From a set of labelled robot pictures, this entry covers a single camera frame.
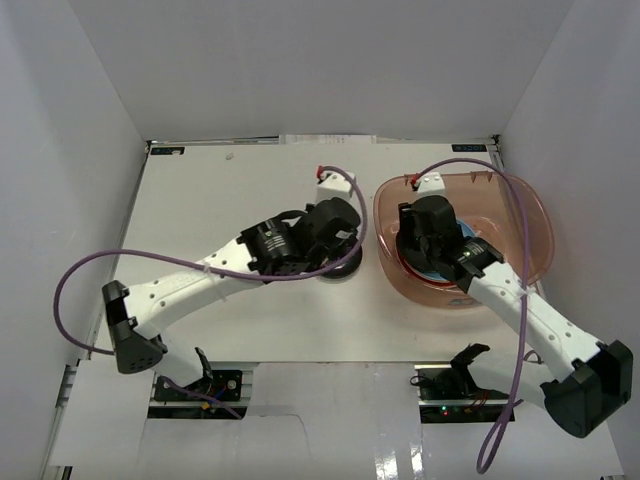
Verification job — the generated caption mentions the black glossy plate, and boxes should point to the black glossy plate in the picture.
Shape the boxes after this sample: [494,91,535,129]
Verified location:
[321,247,363,280]

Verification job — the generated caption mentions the light blue plastic plate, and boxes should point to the light blue plastic plate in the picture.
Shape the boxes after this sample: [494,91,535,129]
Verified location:
[417,219,475,284]

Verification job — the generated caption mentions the red teal floral plate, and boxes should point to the red teal floral plate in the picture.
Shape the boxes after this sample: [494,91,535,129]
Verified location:
[395,234,455,288]

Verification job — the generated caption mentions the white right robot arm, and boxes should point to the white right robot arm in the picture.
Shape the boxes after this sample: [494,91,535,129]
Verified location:
[396,195,634,438]

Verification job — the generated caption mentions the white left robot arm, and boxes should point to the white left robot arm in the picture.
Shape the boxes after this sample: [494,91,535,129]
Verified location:
[102,197,361,399]

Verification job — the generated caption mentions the pink transparent plastic bin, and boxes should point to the pink transparent plastic bin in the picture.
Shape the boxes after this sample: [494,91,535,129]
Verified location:
[373,171,524,310]

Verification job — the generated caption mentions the right black corner label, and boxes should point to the right black corner label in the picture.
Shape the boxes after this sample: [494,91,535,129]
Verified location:
[451,144,487,153]

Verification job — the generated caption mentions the black corner label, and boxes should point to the black corner label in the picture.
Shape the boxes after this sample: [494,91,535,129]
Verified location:
[451,144,487,153]
[149,146,185,156]

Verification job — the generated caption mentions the white papers at back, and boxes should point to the white papers at back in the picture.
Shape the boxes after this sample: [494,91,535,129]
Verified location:
[279,134,377,145]

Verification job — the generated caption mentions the left black corner label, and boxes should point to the left black corner label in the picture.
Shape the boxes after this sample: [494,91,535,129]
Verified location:
[149,146,185,156]

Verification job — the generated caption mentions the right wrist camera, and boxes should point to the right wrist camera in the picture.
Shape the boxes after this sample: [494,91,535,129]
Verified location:
[411,172,446,198]

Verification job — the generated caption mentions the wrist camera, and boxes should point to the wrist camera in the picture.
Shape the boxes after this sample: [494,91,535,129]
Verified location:
[315,170,354,203]
[411,172,446,198]

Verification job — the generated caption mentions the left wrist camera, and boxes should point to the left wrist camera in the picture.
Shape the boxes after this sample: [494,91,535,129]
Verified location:
[315,170,354,203]

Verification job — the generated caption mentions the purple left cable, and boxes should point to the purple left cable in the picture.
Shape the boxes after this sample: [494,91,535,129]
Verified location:
[53,164,370,419]

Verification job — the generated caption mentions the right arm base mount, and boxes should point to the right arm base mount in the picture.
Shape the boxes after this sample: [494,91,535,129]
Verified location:
[409,343,508,425]

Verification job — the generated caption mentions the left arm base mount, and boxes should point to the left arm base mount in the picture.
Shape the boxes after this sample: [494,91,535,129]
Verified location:
[149,347,248,420]

